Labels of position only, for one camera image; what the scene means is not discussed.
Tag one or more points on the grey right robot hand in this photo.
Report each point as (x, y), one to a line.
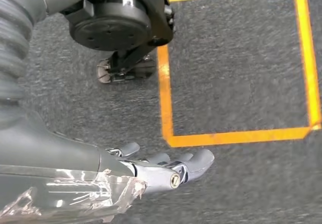
(62, 155)

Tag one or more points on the clear crumpled tape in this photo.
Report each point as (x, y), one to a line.
(83, 189)

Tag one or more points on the yellow floor tape square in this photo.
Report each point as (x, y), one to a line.
(166, 95)

